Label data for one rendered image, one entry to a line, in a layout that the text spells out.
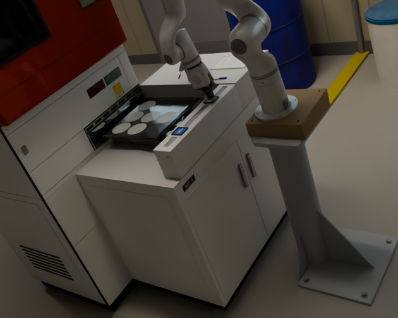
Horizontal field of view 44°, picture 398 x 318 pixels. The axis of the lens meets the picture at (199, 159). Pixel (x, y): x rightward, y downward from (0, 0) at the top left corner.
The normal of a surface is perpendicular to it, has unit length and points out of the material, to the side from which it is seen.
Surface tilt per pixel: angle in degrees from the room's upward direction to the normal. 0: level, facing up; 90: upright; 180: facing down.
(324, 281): 0
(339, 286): 0
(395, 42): 94
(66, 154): 90
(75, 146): 90
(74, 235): 90
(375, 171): 0
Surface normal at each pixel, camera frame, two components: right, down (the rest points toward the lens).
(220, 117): 0.79, 0.07
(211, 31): -0.54, 0.58
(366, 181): -0.31, -0.80
